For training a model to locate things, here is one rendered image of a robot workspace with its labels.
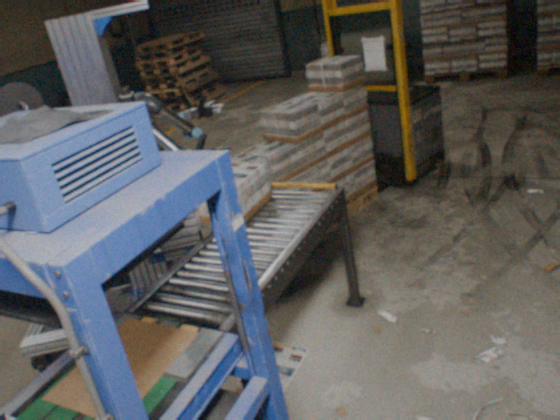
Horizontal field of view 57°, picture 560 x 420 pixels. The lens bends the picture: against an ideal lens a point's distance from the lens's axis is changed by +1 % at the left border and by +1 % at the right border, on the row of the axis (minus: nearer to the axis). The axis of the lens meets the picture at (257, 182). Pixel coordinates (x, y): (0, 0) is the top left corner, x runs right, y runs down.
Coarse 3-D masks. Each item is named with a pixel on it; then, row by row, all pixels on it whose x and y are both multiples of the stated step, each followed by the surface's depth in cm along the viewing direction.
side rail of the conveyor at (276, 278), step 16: (336, 192) 298; (320, 208) 282; (336, 208) 292; (320, 224) 273; (304, 240) 256; (288, 256) 241; (304, 256) 256; (272, 272) 231; (288, 272) 241; (272, 288) 228; (272, 304) 228
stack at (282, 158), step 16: (336, 128) 412; (256, 144) 405; (272, 144) 397; (288, 144) 389; (304, 144) 390; (320, 144) 403; (336, 144) 415; (240, 160) 376; (256, 160) 369; (272, 160) 370; (288, 160) 381; (304, 160) 392; (336, 160) 418; (272, 176) 372; (304, 176) 394; (320, 176) 406; (352, 176) 435; (352, 192) 438; (352, 208) 441; (336, 224) 430
